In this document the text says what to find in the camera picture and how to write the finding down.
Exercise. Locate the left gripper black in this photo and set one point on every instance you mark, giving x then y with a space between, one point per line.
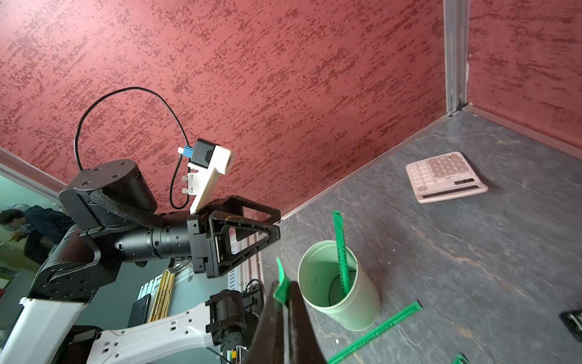
209 235

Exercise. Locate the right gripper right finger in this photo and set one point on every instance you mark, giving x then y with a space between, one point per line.
303 345

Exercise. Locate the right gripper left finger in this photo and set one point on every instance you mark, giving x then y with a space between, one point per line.
268 345

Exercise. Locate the green straw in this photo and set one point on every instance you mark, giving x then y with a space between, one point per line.
344 269
375 333
281 292

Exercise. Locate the pale green storage cup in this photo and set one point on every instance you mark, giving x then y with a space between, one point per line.
320 283

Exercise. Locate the green straw eleventh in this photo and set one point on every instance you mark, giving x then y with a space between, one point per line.
461 359

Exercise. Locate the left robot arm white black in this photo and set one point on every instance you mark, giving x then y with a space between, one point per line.
115 221

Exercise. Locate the black stapler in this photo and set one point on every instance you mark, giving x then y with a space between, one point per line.
572 321

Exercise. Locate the person behind enclosure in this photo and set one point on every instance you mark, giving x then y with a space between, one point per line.
43 229

